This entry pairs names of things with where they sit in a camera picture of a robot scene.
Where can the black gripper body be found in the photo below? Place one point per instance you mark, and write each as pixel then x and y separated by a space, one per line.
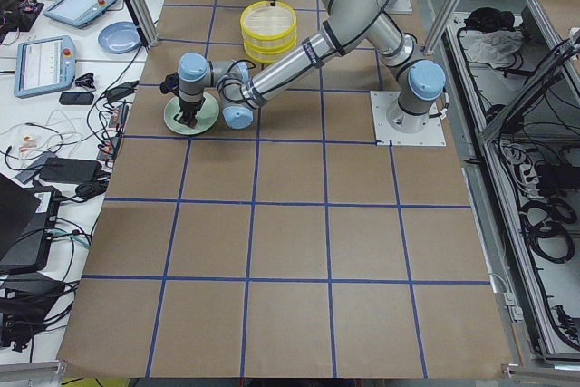
pixel 188 107

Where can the yellow steamer layer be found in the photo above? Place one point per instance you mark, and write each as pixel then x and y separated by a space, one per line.
pixel 268 55
pixel 268 25

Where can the green plate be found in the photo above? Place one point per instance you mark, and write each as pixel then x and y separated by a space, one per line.
pixel 205 118

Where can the blue plate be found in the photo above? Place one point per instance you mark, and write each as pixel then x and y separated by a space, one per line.
pixel 118 38

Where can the black power brick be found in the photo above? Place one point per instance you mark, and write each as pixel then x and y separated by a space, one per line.
pixel 72 171

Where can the lower teach pendant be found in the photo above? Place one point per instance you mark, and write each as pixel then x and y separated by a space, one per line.
pixel 44 66

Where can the teach pendant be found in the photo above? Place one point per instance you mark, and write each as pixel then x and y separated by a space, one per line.
pixel 77 13
pixel 44 66

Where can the upper teach pendant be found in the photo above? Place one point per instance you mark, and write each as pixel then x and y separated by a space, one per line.
pixel 77 13

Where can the black laptop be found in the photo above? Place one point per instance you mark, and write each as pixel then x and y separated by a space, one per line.
pixel 27 217

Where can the white cloth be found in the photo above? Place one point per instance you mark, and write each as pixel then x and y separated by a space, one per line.
pixel 497 49

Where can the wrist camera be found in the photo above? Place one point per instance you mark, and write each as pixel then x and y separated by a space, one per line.
pixel 170 84

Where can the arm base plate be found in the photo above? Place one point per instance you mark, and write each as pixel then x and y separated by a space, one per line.
pixel 399 7
pixel 394 127

